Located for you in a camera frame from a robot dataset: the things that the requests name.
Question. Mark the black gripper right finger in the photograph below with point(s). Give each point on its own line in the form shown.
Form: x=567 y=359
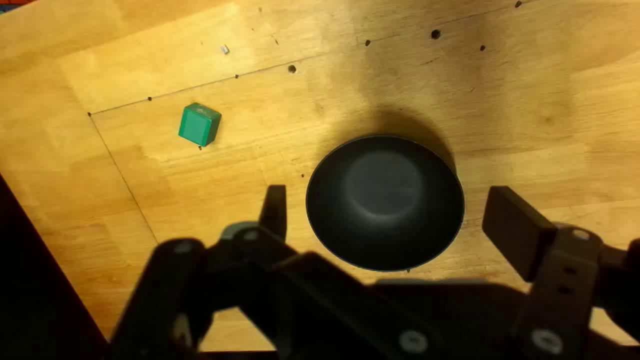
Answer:
x=532 y=232

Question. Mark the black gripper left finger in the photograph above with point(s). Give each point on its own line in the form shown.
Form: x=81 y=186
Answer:
x=201 y=281

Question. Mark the black bowl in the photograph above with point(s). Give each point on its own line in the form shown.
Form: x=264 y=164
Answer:
x=385 y=203

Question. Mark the green cube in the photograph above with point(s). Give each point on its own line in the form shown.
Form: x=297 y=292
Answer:
x=199 y=124

